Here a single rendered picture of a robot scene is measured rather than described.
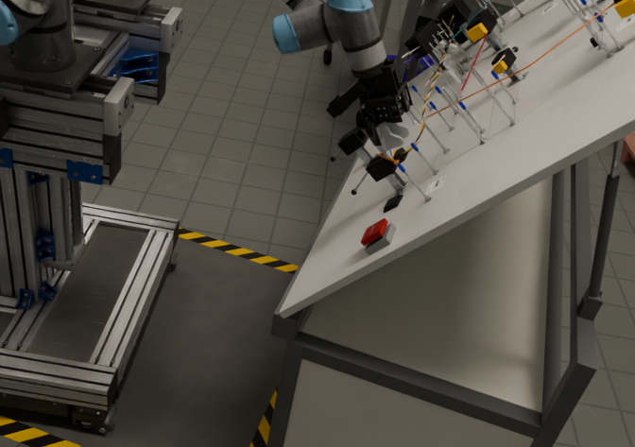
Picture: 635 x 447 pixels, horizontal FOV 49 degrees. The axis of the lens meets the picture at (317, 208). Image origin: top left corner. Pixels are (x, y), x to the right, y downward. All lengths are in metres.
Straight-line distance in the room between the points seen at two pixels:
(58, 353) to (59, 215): 0.42
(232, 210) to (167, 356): 0.91
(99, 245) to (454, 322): 1.44
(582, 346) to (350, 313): 0.51
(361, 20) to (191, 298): 1.69
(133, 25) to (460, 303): 1.20
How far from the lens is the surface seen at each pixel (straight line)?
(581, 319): 1.56
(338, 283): 1.41
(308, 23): 1.34
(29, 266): 2.38
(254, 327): 2.69
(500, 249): 2.00
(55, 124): 1.78
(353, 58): 1.35
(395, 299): 1.73
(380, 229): 1.37
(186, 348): 2.60
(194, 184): 3.37
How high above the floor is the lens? 1.94
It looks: 36 degrees down
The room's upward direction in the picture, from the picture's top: 11 degrees clockwise
